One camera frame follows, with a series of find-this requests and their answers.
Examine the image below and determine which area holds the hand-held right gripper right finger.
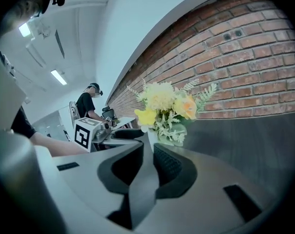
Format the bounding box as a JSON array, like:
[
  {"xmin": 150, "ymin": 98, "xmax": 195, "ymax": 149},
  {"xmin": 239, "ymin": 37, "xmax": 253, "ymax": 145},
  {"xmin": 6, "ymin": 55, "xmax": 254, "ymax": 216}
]
[{"xmin": 153, "ymin": 142, "xmax": 282, "ymax": 231}]

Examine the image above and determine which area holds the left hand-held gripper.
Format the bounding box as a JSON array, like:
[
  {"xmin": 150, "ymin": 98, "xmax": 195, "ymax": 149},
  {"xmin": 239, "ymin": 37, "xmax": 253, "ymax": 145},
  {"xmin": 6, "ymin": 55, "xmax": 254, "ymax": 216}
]
[{"xmin": 74, "ymin": 117, "xmax": 145, "ymax": 154}]

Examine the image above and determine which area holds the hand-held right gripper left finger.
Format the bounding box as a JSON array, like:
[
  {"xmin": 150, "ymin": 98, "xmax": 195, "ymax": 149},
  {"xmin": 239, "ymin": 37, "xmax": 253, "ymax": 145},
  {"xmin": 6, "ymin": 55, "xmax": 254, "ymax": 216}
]
[{"xmin": 34, "ymin": 140, "xmax": 145, "ymax": 229}]

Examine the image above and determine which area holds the white plastic container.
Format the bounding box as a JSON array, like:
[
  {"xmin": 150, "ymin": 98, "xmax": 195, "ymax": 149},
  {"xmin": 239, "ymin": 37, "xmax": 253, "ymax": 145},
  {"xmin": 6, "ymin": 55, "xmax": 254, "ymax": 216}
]
[{"xmin": 146, "ymin": 127, "xmax": 160, "ymax": 151}]

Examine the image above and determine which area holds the yellow flowers bunch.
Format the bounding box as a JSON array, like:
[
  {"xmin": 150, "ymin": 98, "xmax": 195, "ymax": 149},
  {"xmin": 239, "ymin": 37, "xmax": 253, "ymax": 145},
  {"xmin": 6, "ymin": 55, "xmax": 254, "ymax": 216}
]
[{"xmin": 126, "ymin": 78, "xmax": 219, "ymax": 148}]

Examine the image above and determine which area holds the person's left forearm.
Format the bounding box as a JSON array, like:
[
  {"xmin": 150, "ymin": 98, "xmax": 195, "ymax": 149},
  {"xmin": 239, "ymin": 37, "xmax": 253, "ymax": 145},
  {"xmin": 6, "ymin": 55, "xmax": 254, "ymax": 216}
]
[{"xmin": 30, "ymin": 131, "xmax": 87, "ymax": 157}]

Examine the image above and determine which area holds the black office chair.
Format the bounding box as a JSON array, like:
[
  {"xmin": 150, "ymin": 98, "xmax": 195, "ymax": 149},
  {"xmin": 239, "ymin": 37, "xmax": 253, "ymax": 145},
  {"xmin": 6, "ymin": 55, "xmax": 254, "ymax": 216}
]
[{"xmin": 101, "ymin": 105, "xmax": 115, "ymax": 118}]

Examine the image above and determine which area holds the dark wooden table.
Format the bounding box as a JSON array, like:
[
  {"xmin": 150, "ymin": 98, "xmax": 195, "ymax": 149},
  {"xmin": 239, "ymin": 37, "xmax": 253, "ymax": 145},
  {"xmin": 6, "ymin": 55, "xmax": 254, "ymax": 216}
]
[{"xmin": 96, "ymin": 112, "xmax": 295, "ymax": 204}]

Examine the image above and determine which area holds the person's black shirt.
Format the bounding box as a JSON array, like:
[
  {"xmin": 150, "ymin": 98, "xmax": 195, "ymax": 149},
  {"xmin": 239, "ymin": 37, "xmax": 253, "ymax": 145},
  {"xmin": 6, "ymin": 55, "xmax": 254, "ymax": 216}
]
[{"xmin": 10, "ymin": 105, "xmax": 37, "ymax": 139}]

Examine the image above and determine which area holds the ceiling light panel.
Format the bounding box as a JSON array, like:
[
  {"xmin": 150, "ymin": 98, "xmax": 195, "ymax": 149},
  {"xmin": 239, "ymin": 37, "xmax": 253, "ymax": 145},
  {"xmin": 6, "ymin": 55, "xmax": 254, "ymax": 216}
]
[
  {"xmin": 17, "ymin": 21, "xmax": 32, "ymax": 38},
  {"xmin": 50, "ymin": 68, "xmax": 68, "ymax": 86}
]

